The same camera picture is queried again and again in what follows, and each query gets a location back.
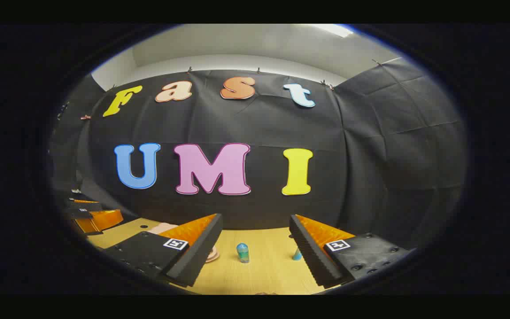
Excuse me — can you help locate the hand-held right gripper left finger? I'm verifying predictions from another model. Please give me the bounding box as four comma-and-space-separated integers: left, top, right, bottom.
103, 213, 224, 288

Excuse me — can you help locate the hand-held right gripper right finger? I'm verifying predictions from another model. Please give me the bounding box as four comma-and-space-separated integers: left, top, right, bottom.
289, 214, 417, 288

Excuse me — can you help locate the black backdrop cloth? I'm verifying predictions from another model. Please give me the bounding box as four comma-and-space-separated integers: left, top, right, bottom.
48, 57, 467, 251

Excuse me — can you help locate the long ceiling light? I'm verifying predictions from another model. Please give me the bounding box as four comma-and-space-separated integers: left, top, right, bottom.
313, 24, 354, 38

